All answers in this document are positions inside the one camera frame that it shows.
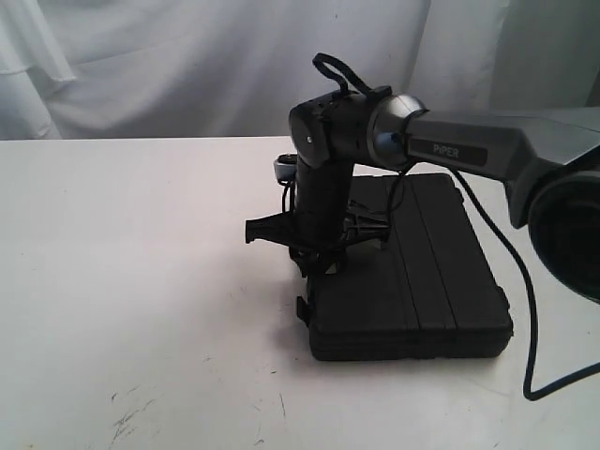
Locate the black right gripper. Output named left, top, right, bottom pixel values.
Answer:
left=245, top=159, right=389, bottom=278

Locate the black plastic tool case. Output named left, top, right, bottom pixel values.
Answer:
left=298, top=173, right=513, bottom=361

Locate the right robot arm Piper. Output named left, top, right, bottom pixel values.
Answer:
left=245, top=86, right=599, bottom=301

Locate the white backdrop curtain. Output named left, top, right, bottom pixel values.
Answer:
left=1, top=1, right=599, bottom=140

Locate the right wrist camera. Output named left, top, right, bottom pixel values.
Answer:
left=273, top=154, right=297, bottom=186

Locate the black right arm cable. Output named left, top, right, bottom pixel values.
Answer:
left=312, top=52, right=600, bottom=401

